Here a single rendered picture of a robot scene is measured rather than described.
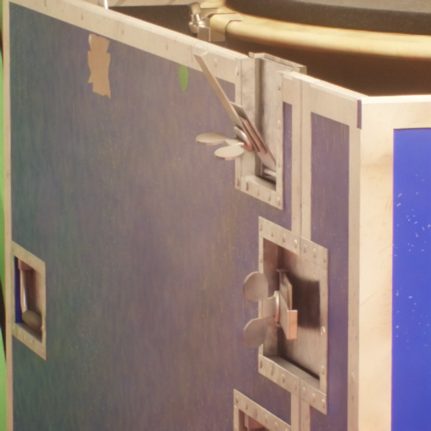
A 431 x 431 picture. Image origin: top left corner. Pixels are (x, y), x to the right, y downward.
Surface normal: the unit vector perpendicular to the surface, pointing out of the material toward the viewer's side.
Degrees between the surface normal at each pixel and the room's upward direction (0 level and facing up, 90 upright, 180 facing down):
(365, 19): 90
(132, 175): 90
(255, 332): 96
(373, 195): 90
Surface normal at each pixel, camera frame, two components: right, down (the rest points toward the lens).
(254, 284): 0.61, 0.22
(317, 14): -0.82, 0.08
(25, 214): -0.96, 0.04
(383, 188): 0.29, 0.15
